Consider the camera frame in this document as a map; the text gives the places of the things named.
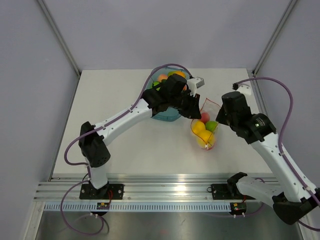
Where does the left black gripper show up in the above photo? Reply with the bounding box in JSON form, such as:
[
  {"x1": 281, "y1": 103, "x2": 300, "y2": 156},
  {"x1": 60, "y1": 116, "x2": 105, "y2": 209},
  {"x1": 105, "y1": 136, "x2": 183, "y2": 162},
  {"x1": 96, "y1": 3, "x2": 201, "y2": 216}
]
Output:
[{"x1": 168, "y1": 89, "x2": 201, "y2": 119}]

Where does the yellow lemon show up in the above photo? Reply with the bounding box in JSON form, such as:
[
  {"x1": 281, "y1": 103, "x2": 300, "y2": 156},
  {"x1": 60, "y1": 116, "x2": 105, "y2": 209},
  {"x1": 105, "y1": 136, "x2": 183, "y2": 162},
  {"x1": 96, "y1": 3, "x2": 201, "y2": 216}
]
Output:
[
  {"x1": 196, "y1": 130, "x2": 216, "y2": 149},
  {"x1": 191, "y1": 120, "x2": 206, "y2": 135}
]

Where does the clear zip top bag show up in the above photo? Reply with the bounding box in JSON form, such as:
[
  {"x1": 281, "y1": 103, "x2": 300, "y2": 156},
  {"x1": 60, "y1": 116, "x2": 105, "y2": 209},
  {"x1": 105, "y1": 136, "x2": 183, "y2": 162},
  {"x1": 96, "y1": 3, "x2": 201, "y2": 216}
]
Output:
[{"x1": 190, "y1": 98, "x2": 221, "y2": 151}]

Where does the green guava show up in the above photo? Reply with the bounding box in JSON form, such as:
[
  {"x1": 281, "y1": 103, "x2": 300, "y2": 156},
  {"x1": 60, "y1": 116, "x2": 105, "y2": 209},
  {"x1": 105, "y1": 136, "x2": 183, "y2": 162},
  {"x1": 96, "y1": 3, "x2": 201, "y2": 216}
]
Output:
[{"x1": 205, "y1": 120, "x2": 219, "y2": 133}]

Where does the yellow lemon front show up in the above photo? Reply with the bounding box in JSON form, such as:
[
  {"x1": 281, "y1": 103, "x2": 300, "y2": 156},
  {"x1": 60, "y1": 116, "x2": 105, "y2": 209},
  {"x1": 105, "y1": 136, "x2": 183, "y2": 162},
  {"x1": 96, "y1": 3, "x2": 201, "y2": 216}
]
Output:
[{"x1": 196, "y1": 130, "x2": 216, "y2": 149}]

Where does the red apple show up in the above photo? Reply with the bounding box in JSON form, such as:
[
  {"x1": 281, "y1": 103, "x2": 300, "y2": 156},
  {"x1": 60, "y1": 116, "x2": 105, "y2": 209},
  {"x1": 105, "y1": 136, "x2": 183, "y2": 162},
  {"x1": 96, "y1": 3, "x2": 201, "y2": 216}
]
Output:
[{"x1": 203, "y1": 145, "x2": 215, "y2": 151}]

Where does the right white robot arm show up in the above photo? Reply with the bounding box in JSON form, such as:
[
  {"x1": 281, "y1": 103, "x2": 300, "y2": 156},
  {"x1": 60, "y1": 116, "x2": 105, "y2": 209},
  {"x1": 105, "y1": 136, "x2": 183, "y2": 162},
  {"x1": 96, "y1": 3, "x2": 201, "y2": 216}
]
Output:
[{"x1": 216, "y1": 91, "x2": 320, "y2": 225}]

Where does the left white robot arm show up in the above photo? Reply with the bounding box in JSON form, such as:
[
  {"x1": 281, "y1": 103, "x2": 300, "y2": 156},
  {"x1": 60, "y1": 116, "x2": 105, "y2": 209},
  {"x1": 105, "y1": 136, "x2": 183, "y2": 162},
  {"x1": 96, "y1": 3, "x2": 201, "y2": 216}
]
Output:
[{"x1": 78, "y1": 73, "x2": 205, "y2": 199}]

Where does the pale peach top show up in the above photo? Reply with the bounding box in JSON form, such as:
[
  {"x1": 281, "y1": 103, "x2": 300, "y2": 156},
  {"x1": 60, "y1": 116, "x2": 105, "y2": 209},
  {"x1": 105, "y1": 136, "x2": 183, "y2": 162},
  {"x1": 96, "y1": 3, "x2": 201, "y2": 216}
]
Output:
[{"x1": 157, "y1": 74, "x2": 168, "y2": 82}]

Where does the teal plastic fruit basket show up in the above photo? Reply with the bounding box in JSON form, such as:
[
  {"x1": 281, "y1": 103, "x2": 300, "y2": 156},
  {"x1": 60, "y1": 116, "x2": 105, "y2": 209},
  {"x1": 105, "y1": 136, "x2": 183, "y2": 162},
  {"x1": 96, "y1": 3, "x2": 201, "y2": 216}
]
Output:
[{"x1": 144, "y1": 63, "x2": 191, "y2": 122}]

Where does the orange yellow mango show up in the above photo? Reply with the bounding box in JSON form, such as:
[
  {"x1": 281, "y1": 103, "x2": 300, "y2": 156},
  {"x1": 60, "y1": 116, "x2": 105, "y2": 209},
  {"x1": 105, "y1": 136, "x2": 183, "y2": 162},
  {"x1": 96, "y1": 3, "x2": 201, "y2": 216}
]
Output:
[{"x1": 167, "y1": 70, "x2": 186, "y2": 78}]

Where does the green lime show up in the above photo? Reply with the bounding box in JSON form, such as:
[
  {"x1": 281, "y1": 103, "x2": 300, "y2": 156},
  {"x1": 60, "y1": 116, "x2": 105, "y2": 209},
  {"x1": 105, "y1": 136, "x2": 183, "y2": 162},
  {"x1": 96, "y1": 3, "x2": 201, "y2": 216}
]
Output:
[{"x1": 151, "y1": 81, "x2": 161, "y2": 91}]

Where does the right control board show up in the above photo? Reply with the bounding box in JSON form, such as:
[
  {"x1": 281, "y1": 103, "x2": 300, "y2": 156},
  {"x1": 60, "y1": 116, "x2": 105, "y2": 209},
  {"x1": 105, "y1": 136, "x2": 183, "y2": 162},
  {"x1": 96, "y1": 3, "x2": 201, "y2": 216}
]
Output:
[{"x1": 230, "y1": 202, "x2": 247, "y2": 218}]

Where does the control board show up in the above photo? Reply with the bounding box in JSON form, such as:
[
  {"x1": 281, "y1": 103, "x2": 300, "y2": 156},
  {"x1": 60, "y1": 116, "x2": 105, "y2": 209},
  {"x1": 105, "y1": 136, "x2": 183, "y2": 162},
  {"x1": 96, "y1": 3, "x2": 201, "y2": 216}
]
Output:
[
  {"x1": 96, "y1": 202, "x2": 110, "y2": 210},
  {"x1": 230, "y1": 202, "x2": 247, "y2": 218}
]

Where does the left control board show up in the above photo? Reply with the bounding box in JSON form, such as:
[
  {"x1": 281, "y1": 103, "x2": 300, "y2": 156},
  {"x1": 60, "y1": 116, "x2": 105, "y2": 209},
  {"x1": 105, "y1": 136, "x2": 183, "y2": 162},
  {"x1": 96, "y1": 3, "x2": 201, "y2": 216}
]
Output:
[{"x1": 96, "y1": 202, "x2": 110, "y2": 210}]

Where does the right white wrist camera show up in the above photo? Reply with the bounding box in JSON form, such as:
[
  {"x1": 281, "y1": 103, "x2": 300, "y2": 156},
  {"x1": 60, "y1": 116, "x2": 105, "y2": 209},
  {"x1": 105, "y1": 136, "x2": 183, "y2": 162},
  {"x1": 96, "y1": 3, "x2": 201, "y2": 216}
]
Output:
[{"x1": 232, "y1": 83, "x2": 252, "y2": 96}]

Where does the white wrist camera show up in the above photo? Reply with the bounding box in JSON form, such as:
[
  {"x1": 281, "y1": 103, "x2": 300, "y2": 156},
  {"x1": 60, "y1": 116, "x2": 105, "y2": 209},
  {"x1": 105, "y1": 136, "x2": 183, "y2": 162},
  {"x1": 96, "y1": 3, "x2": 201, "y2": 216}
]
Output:
[
  {"x1": 232, "y1": 83, "x2": 252, "y2": 96},
  {"x1": 187, "y1": 77, "x2": 205, "y2": 97}
]

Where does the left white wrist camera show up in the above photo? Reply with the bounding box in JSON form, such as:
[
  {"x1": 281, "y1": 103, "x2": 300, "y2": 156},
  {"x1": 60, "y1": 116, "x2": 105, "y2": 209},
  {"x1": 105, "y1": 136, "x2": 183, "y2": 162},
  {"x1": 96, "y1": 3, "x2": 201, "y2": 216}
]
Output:
[{"x1": 187, "y1": 77, "x2": 205, "y2": 97}]

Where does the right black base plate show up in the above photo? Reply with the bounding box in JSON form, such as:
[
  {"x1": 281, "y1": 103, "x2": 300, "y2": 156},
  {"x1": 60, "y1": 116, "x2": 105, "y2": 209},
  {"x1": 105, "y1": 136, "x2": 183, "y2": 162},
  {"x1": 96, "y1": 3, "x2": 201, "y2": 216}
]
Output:
[{"x1": 206, "y1": 183, "x2": 255, "y2": 201}]

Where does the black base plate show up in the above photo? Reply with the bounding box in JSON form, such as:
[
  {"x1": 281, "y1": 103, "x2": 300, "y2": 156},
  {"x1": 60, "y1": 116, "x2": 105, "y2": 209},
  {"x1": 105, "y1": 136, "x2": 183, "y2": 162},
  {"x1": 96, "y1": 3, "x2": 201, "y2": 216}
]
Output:
[
  {"x1": 79, "y1": 183, "x2": 124, "y2": 200},
  {"x1": 206, "y1": 183, "x2": 255, "y2": 201}
]

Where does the right aluminium frame post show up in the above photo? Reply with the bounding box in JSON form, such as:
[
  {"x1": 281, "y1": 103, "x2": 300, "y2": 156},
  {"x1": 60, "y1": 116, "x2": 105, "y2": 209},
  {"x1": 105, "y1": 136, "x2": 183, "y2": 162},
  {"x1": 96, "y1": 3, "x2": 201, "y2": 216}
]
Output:
[{"x1": 251, "y1": 0, "x2": 300, "y2": 77}]

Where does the aluminium frame post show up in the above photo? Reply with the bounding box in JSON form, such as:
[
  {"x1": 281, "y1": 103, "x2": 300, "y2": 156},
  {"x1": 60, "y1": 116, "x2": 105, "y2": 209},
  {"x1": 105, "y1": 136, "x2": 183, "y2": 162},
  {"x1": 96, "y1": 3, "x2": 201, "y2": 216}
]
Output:
[
  {"x1": 251, "y1": 0, "x2": 300, "y2": 77},
  {"x1": 35, "y1": 0, "x2": 82, "y2": 79}
]

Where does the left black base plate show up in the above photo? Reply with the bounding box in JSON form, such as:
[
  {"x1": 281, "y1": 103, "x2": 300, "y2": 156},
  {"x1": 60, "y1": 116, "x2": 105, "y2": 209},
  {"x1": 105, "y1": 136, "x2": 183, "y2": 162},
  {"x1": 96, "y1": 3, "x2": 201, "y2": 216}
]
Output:
[{"x1": 79, "y1": 183, "x2": 124, "y2": 200}]

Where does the white slotted cable duct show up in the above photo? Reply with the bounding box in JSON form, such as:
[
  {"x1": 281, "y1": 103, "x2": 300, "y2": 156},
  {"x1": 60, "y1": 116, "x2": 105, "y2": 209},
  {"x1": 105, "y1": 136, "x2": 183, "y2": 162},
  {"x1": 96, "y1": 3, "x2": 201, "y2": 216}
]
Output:
[{"x1": 44, "y1": 202, "x2": 231, "y2": 213}]

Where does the aluminium mounting rail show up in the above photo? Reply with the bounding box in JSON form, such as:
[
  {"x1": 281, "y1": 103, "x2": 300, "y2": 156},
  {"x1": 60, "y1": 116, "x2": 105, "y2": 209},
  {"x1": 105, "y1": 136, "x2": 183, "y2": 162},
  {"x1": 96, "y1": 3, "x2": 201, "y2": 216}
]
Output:
[{"x1": 33, "y1": 173, "x2": 305, "y2": 202}]

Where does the left aluminium frame post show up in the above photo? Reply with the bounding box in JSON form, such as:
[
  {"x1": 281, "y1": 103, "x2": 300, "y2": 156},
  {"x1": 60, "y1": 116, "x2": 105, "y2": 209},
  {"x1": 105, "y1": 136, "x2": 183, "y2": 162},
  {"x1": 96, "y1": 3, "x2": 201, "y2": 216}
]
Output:
[{"x1": 35, "y1": 0, "x2": 82, "y2": 79}]

